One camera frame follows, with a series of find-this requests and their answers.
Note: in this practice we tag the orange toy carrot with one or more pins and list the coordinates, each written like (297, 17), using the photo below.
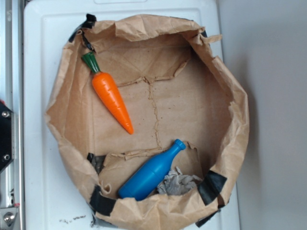
(108, 92)

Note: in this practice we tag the brown paper bag tray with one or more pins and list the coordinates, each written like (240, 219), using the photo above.
(173, 88)

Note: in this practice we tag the blue plastic toy bottle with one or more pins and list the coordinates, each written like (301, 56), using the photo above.
(151, 174)

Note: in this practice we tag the crumpled grey cloth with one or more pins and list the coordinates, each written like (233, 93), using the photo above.
(175, 183)

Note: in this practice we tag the white plastic bin lid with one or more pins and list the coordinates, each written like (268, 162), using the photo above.
(52, 202)

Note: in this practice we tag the black mounting plate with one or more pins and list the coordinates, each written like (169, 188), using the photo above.
(5, 136)

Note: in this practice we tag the metal frame rail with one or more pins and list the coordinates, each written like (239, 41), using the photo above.
(12, 216)

